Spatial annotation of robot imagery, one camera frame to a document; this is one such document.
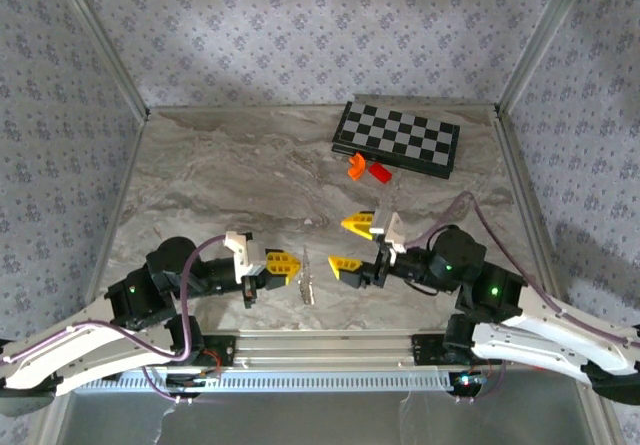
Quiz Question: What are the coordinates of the small controller circuit board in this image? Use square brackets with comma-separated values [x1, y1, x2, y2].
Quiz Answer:
[448, 370, 490, 397]
[164, 372, 224, 399]

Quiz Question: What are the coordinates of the black and grey chessboard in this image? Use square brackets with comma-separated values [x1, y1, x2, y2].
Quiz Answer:
[331, 100, 461, 180]

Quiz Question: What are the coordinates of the aluminium frame side rail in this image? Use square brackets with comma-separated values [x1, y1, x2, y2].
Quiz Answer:
[492, 107, 569, 311]
[82, 109, 151, 311]

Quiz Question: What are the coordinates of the aluminium frame post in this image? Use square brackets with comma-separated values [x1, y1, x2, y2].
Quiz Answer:
[49, 0, 151, 119]
[494, 0, 596, 116]

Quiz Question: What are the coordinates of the small red rectangular block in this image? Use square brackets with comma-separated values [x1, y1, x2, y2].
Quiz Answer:
[368, 161, 395, 185]

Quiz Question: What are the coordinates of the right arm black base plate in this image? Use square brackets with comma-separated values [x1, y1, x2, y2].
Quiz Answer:
[410, 333, 504, 368]

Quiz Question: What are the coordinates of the white slotted cable duct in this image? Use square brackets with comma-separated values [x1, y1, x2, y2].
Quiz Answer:
[74, 369, 456, 394]

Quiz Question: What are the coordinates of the aluminium frame back rail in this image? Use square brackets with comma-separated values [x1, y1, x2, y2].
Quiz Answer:
[147, 94, 501, 115]

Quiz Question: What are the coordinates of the thin red wire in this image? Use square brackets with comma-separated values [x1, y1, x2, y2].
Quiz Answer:
[479, 358, 506, 382]
[199, 348, 225, 380]

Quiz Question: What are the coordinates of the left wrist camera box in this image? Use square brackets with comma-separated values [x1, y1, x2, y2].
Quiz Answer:
[223, 231, 269, 281]

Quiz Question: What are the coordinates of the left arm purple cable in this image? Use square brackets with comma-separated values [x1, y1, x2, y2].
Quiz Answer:
[0, 234, 231, 406]

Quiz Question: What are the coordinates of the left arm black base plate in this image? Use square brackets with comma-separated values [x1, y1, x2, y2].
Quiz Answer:
[169, 334, 237, 369]

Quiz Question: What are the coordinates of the aluminium mounting rail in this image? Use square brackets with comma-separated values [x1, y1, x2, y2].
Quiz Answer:
[59, 329, 596, 372]

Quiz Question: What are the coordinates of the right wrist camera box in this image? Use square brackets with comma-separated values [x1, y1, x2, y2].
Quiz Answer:
[374, 209, 407, 266]

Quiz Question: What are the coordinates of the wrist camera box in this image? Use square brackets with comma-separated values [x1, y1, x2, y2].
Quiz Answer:
[374, 209, 407, 266]
[223, 231, 269, 281]

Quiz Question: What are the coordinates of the orange curved plastic block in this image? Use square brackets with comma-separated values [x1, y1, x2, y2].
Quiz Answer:
[347, 152, 369, 182]

